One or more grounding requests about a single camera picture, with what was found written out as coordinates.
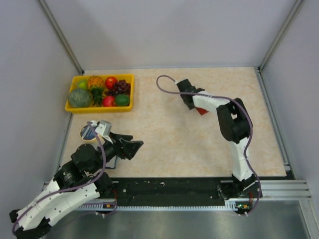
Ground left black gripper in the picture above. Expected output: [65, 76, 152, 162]
[89, 132, 144, 174]

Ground red paper box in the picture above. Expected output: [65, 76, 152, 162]
[195, 107, 208, 116]

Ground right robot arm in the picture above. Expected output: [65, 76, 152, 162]
[176, 79, 256, 197]

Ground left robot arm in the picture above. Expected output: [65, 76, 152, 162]
[9, 132, 144, 239]

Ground yellow plastic tray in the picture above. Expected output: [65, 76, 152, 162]
[65, 74, 134, 114]

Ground green lime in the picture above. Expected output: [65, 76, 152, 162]
[115, 94, 130, 107]

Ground red apple bottom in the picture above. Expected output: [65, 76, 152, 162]
[102, 96, 116, 107]

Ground red apple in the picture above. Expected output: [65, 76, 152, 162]
[102, 96, 116, 107]
[105, 76, 117, 90]

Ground purple grapes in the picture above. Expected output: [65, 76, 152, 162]
[105, 80, 131, 97]

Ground green melon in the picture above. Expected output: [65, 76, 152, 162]
[68, 88, 92, 108]

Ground red apple top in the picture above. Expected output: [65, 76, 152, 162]
[105, 76, 117, 90]

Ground orange pineapple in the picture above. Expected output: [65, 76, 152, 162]
[87, 76, 105, 107]

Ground green apple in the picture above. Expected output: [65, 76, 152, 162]
[76, 79, 88, 91]

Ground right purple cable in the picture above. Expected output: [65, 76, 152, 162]
[156, 75, 262, 216]

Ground purple cable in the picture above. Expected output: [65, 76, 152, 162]
[156, 75, 262, 216]
[11, 120, 118, 234]

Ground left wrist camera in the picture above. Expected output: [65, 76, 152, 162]
[90, 120, 112, 143]

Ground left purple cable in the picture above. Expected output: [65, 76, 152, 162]
[11, 120, 118, 234]

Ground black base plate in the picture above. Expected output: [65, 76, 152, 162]
[99, 176, 265, 207]

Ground grey cable duct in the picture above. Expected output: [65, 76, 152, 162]
[77, 201, 251, 212]

